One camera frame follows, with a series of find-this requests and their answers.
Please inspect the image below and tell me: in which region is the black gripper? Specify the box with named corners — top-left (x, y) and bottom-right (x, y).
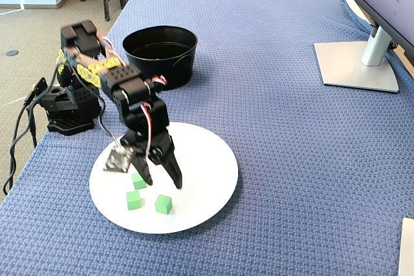
top-left (121, 127), bottom-right (184, 190)

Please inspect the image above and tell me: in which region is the blue woven tablecloth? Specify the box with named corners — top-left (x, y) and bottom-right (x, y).
top-left (0, 0), bottom-right (414, 276)

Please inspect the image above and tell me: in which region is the white flat board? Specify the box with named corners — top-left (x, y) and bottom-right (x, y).
top-left (400, 217), bottom-right (414, 276)

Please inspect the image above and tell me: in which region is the black usb cable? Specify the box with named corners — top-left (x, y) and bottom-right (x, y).
top-left (26, 103), bottom-right (38, 149)

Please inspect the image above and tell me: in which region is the black metal bucket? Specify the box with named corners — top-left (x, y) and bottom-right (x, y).
top-left (122, 25), bottom-right (199, 91)

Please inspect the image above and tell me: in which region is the silver computer monitor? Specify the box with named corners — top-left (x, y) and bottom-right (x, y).
top-left (314, 0), bottom-right (414, 94)

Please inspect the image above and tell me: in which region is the white round plate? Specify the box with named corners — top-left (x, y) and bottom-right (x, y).
top-left (89, 122), bottom-right (239, 235)

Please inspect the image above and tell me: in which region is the thin black camera cable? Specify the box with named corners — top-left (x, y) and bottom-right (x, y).
top-left (30, 62), bottom-right (122, 153)

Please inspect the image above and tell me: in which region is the small wrist camera board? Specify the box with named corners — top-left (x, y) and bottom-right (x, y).
top-left (102, 146), bottom-right (135, 174)

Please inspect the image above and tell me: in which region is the green cube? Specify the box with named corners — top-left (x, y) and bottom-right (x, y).
top-left (125, 190), bottom-right (142, 211)
top-left (131, 173), bottom-right (148, 190)
top-left (154, 194), bottom-right (173, 216)

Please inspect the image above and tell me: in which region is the black power cable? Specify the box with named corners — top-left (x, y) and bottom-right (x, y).
top-left (2, 94), bottom-right (33, 196)

